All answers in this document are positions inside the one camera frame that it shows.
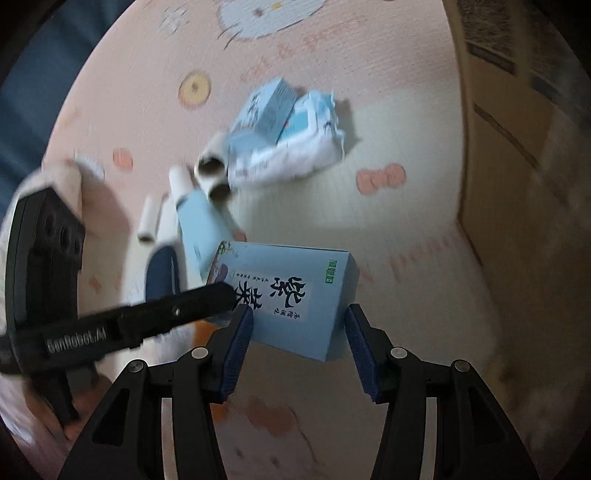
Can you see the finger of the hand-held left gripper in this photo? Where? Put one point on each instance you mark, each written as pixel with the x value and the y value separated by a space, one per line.
pixel 184 307
pixel 161 274

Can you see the small light blue box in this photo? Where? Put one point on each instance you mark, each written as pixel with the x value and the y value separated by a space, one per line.
pixel 268 110

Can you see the light blue calligraphy box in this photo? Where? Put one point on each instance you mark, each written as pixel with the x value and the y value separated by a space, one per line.
pixel 286 277

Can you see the dark blue cloth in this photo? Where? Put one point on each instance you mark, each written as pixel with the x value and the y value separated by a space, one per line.
pixel 46 92

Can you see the white blue wet wipes pack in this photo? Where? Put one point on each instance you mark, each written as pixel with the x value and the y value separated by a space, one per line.
pixel 304 147

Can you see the long light blue box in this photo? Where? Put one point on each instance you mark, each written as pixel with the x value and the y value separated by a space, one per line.
pixel 203 230

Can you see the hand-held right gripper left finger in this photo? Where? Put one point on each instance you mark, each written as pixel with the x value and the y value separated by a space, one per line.
pixel 238 355

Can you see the brown cardboard box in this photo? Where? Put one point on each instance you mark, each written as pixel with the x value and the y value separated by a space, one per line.
pixel 531 161

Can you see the pink cartoon printed mat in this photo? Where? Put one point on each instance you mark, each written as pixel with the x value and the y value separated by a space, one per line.
pixel 392 230

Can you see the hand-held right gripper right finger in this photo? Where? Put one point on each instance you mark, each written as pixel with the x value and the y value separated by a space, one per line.
pixel 362 360

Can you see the white cushion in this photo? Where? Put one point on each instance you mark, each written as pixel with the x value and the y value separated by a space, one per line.
pixel 55 177

